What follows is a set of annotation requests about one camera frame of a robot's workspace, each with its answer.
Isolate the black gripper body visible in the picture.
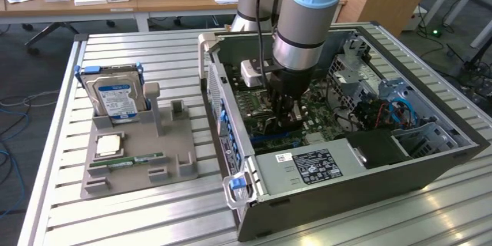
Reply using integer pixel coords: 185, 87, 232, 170
268, 69, 315, 102

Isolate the CPU socket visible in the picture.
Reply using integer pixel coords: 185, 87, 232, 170
255, 88, 272, 109

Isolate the blue expansion slot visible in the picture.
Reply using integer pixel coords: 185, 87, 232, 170
248, 130, 293, 143

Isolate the green motherboard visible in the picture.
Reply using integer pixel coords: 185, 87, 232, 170
229, 66, 349, 156

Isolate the silver perforated disk bay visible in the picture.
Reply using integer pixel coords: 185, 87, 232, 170
325, 34, 385, 114

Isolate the grey power supply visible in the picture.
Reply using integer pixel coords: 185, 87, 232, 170
253, 138, 367, 196

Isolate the open dark PC case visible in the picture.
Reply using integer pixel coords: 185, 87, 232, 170
197, 23, 492, 243

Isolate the wooden cabinet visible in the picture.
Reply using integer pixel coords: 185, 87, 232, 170
333, 0, 441, 37

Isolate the silver slanted disk bay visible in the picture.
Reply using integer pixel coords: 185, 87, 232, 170
391, 121, 460, 159

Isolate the hard disk in blue caddy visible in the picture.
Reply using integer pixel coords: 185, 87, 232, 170
72, 62, 145, 126

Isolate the green RAM stick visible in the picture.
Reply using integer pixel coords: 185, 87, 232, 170
88, 151, 165, 169

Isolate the grey parts rack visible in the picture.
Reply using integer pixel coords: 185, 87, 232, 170
79, 82, 200, 200

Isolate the silver CPU chip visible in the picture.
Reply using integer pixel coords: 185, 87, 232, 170
95, 135, 123, 157

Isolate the flat white box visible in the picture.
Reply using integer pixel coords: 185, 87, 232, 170
73, 0, 108, 7

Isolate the black office chair base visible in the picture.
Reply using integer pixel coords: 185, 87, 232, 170
23, 21, 84, 56

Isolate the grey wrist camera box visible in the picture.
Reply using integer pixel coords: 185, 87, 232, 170
240, 59, 272, 88

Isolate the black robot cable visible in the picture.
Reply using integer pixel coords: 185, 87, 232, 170
255, 0, 271, 85

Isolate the red wire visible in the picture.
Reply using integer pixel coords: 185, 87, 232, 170
377, 101, 389, 128

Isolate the blue data wire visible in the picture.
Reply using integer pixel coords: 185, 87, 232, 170
385, 99, 420, 130

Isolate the white desk frame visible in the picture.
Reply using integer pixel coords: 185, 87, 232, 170
417, 0, 492, 48

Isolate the grey floor cable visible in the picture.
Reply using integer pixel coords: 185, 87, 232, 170
0, 90, 59, 108

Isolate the blue floor cable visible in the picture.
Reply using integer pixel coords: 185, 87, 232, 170
0, 107, 31, 218

